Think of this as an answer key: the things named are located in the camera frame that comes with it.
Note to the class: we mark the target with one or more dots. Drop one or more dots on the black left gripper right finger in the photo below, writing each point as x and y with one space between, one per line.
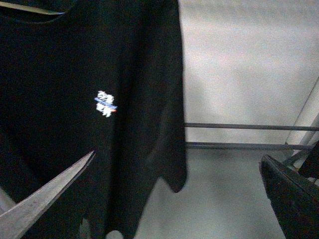
294 199

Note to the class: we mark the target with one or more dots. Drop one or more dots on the grey metal clothes rack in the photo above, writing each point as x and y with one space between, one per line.
304 148

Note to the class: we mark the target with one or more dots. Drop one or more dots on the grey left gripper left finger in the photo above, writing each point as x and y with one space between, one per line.
18 220

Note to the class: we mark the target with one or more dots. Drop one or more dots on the black printed t-shirt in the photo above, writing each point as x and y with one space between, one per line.
104 76

